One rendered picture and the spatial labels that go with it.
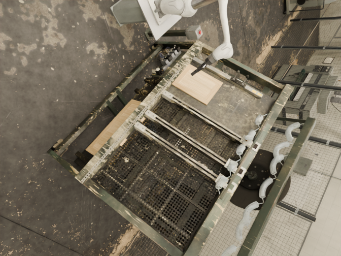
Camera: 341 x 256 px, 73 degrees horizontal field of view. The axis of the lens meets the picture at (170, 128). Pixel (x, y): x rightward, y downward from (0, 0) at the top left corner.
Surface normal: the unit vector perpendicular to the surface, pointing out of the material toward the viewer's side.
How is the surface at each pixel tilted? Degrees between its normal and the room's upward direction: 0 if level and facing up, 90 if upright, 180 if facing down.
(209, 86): 60
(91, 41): 0
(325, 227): 90
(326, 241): 90
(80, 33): 0
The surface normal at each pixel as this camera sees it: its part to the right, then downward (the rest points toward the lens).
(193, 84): 0.02, -0.42
